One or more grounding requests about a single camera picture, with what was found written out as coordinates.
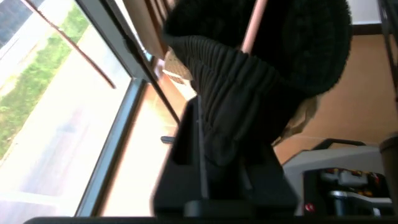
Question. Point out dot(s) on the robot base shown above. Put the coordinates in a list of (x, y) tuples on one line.
[(342, 161)]

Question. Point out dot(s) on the white laundry basket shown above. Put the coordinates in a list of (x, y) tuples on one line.
[(177, 67)]

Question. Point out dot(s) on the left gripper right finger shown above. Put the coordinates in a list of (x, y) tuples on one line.
[(273, 189)]

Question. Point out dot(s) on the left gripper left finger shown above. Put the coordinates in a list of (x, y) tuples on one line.
[(180, 180)]

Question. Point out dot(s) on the black clothes rack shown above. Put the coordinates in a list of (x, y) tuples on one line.
[(149, 71)]

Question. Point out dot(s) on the beige curtain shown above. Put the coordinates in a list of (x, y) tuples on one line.
[(140, 21)]

